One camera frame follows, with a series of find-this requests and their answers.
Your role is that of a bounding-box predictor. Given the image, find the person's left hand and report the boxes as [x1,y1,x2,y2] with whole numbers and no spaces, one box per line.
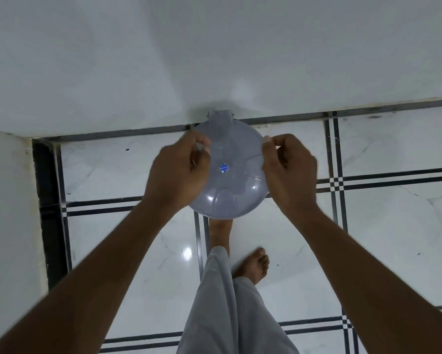
[143,130,212,222]

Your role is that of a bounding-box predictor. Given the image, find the person's right hand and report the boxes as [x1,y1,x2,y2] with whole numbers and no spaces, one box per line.
[261,133,320,219]

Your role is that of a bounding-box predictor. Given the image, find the grey round plastic base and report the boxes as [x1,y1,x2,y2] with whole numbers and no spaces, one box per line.
[187,110,269,220]

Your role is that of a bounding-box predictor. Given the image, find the person's left forearm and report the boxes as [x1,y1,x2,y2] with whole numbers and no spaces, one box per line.
[0,201,179,354]

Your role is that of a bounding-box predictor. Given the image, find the person's right forearm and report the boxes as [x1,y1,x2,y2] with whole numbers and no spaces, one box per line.
[280,206,442,354]

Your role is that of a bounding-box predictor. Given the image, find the person's left foot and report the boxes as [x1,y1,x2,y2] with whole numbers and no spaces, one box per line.
[208,218,233,256]

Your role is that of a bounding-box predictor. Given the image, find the person's foot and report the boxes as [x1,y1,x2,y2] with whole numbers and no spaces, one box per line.
[232,248,270,286]
[208,218,233,256]

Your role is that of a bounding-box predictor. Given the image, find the person's right foot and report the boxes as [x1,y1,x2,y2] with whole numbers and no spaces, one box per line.
[232,248,270,286]

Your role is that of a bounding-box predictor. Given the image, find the grey trousers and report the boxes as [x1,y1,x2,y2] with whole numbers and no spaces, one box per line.
[176,246,299,354]

